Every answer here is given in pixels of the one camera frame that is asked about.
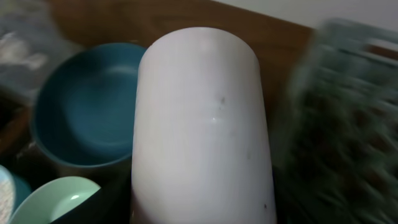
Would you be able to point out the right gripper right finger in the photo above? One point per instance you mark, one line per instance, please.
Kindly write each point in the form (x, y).
(284, 201)

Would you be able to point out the dark blue plate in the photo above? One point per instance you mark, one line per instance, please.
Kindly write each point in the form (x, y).
(109, 69)

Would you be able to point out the brown serving tray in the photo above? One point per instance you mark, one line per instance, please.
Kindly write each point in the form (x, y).
(40, 165)

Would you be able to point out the mint green bowl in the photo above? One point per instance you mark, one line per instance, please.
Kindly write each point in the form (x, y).
(54, 199)

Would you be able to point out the white tissue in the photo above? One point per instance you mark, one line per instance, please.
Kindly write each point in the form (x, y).
(16, 51)

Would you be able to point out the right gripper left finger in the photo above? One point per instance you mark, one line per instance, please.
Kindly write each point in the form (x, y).
(110, 205)

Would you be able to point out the pink cup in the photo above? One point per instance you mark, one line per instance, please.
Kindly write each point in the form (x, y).
(201, 150)

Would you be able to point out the grey dishwasher rack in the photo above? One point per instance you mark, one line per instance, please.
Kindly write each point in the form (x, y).
(334, 135)

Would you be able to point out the clear plastic bin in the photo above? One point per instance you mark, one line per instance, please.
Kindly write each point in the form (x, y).
(32, 47)

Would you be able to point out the light blue bowl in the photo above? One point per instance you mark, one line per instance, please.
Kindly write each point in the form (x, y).
(14, 190)

